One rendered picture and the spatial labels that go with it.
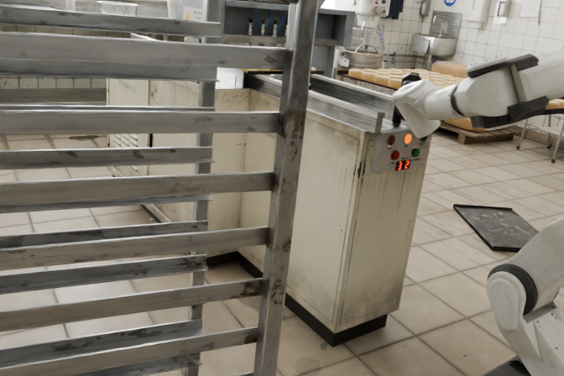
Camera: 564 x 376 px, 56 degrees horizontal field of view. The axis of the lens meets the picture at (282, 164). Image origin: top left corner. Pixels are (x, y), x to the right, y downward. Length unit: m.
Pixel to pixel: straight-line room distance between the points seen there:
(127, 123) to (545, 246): 1.14
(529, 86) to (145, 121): 0.68
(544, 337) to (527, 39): 4.91
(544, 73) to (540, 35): 5.13
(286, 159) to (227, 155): 1.50
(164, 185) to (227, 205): 1.60
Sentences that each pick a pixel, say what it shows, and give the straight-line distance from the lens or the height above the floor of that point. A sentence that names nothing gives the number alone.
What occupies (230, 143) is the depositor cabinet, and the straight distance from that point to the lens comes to 2.23.
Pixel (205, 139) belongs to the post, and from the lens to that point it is 1.19.
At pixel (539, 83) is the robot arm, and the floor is 1.12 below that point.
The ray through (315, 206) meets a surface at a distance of 1.92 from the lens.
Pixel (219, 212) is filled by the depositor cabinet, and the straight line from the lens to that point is 2.32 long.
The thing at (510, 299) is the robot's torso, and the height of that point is 0.52.
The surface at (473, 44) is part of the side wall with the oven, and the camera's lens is 6.68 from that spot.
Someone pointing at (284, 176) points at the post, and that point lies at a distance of 0.76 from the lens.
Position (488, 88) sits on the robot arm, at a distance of 1.07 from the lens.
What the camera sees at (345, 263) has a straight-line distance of 1.86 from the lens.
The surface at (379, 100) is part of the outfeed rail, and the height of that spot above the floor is 0.88.
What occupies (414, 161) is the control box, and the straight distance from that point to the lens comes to 1.86.
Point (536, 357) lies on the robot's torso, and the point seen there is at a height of 0.37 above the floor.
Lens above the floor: 1.23
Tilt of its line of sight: 18 degrees down
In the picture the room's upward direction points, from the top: 6 degrees clockwise
